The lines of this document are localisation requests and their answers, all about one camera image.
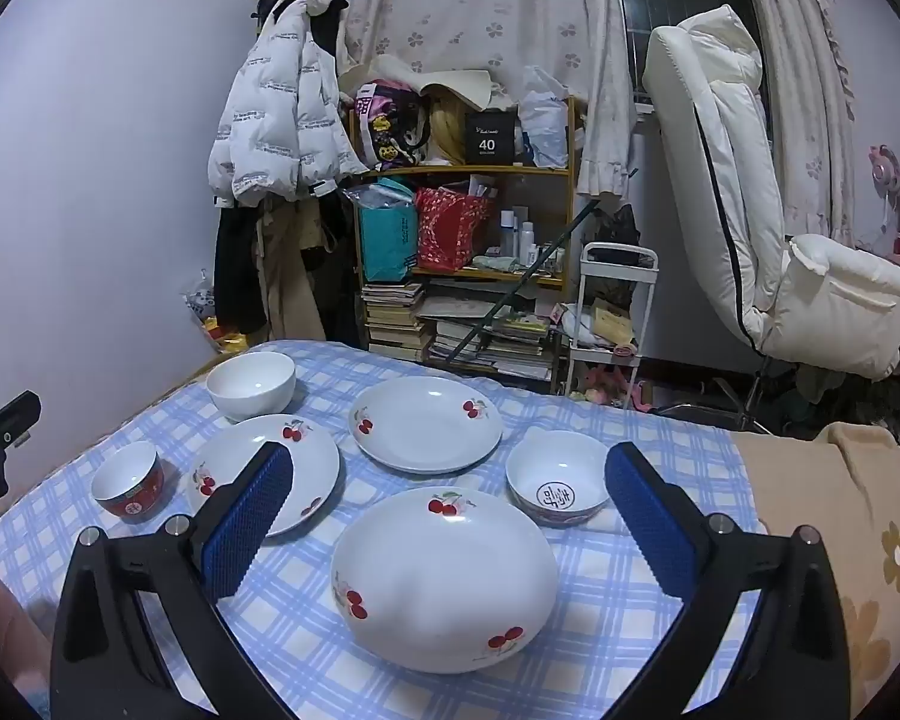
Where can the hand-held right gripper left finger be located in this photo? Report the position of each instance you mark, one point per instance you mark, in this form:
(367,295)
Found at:
(247,517)

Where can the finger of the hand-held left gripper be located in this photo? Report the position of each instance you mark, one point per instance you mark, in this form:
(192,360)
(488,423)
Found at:
(11,420)

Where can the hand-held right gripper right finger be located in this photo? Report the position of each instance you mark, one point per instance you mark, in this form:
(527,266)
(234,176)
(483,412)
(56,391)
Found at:
(649,517)

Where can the white cherry plate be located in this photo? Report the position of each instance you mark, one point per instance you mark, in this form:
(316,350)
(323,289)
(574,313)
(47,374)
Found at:
(442,585)
(311,465)
(420,427)

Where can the red and grey patterned bowl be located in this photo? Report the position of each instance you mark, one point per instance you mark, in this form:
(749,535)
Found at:
(555,465)

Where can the small red patterned bowl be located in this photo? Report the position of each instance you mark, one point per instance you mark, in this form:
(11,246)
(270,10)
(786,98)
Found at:
(131,502)

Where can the plain white bowl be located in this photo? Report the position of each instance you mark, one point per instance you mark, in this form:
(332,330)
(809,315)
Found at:
(251,397)

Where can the pink plush toy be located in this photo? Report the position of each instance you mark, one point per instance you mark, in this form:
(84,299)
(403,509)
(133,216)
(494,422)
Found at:
(607,382)

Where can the beige flower blanket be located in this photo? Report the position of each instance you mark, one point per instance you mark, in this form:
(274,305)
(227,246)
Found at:
(810,480)

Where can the yellow package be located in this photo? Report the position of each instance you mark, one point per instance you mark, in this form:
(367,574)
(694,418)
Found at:
(229,341)

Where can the dotted plastic bag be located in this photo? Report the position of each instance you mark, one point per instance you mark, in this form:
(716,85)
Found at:
(202,304)

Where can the stack of old books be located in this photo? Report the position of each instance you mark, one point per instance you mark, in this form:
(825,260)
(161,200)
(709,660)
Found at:
(394,322)

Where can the white trolley cart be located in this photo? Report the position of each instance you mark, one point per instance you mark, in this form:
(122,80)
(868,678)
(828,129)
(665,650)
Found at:
(619,275)

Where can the beige hanging coat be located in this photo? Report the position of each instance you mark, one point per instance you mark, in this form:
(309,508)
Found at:
(292,277)

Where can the black hanging coat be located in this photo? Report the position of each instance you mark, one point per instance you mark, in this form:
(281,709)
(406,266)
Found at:
(240,270)

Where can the blue checked bedsheet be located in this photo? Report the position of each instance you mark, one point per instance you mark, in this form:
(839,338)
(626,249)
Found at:
(420,697)

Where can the dark green pole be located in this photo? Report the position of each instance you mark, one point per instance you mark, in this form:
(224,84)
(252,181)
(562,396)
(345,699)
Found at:
(547,247)

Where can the white bottle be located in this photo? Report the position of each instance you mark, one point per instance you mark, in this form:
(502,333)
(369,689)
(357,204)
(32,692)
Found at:
(527,240)
(507,232)

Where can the teal paper bag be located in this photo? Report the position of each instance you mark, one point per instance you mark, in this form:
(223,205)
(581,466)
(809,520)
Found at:
(386,240)

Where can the white recliner chair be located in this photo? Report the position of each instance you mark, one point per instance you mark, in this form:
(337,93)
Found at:
(727,187)

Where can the red patterned bag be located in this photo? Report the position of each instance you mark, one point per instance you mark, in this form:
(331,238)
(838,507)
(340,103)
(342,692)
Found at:
(450,232)

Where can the wooden shelf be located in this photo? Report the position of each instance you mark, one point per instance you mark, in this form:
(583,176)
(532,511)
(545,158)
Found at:
(457,172)

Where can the white puffer jacket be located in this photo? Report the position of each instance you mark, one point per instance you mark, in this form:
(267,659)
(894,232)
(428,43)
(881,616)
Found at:
(277,112)

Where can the white plastic bag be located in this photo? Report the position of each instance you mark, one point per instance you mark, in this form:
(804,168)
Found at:
(544,120)

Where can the colourful printed bag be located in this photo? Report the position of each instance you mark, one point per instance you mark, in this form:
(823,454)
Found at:
(386,127)

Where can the black box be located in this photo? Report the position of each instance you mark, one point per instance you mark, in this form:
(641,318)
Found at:
(487,135)

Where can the pink fan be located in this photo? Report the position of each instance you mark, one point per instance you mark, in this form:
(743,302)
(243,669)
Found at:
(885,172)

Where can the yellow fabric bundle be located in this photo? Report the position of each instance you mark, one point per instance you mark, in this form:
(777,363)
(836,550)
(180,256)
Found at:
(446,127)

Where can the narrow floral curtain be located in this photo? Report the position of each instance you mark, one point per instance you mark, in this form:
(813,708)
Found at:
(802,90)

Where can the black hanging garment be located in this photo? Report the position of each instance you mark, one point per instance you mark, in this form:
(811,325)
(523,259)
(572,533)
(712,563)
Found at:
(322,22)

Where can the wide floral curtain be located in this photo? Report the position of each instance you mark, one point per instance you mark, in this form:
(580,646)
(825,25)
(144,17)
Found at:
(495,7)

